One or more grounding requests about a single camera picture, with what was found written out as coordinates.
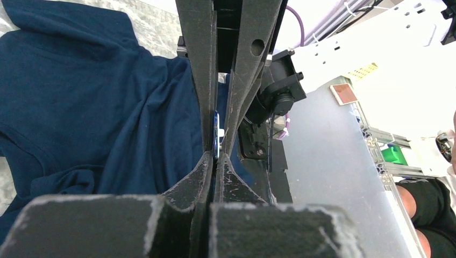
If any aluminium rail frame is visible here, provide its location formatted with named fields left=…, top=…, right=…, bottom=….
left=351, top=102, right=438, bottom=257

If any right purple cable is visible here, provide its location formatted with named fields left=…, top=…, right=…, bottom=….
left=277, top=5, right=307, bottom=140

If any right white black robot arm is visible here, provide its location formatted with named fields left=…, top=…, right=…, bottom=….
left=176, top=1, right=423, bottom=211

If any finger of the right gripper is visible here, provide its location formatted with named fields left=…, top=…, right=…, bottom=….
left=176, top=0, right=218, bottom=151
left=222, top=1, right=282, bottom=157

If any navy blue t-shirt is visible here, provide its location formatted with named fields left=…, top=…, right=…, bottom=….
left=0, top=0, right=255, bottom=246

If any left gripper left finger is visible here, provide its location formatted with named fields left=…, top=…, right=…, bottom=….
left=1, top=152, right=213, bottom=257

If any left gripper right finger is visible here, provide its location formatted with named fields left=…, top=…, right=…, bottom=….
left=208, top=154, right=364, bottom=257

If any round blue brooch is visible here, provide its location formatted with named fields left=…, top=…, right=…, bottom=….
left=213, top=111, right=225, bottom=160

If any seated person in background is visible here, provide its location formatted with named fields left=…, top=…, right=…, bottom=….
left=395, top=110, right=456, bottom=258

